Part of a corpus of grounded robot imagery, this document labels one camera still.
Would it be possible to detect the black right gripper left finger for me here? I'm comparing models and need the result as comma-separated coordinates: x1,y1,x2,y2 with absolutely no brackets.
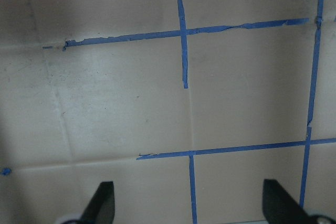
80,181,115,223

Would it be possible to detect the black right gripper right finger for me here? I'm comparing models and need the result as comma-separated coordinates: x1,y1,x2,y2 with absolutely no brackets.
262,179,319,224

